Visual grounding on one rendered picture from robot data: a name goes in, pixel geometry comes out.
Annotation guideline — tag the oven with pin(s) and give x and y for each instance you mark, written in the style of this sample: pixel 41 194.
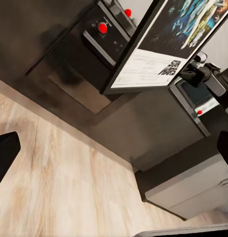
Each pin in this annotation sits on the oven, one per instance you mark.
pixel 75 68

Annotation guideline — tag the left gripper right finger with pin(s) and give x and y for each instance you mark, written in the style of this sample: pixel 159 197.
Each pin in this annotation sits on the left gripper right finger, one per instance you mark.
pixel 222 145

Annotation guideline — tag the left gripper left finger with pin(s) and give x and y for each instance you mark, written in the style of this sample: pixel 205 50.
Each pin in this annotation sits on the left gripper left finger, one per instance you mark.
pixel 9 149

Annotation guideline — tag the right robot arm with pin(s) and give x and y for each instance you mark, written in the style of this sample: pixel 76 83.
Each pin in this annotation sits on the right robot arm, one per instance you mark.
pixel 198 72

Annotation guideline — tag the poster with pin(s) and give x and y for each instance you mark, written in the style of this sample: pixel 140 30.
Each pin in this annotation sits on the poster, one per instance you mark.
pixel 170 35

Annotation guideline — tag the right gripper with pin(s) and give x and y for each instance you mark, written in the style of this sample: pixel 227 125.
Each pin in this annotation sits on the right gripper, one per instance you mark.
pixel 194 76

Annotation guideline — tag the microwave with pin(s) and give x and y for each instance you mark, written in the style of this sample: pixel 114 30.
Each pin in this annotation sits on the microwave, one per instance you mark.
pixel 199 99

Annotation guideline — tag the fridge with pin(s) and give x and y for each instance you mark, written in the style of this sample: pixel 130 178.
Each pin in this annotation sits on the fridge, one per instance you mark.
pixel 194 180

